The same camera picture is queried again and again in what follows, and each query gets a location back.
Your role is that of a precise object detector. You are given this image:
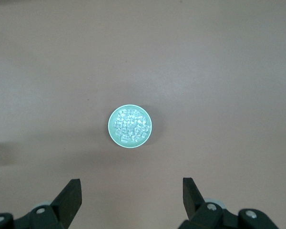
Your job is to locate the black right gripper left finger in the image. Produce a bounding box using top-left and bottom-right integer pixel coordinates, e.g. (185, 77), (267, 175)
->
(0, 178), (83, 229)

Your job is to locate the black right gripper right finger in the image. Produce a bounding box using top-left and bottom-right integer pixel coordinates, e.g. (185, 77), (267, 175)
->
(178, 177), (279, 229)

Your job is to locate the pale green ceramic bowl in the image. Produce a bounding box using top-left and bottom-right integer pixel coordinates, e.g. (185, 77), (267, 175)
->
(108, 104), (153, 149)

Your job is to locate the pile of clear ice cubes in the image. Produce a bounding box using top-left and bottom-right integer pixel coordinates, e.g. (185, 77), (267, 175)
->
(113, 109), (150, 144)

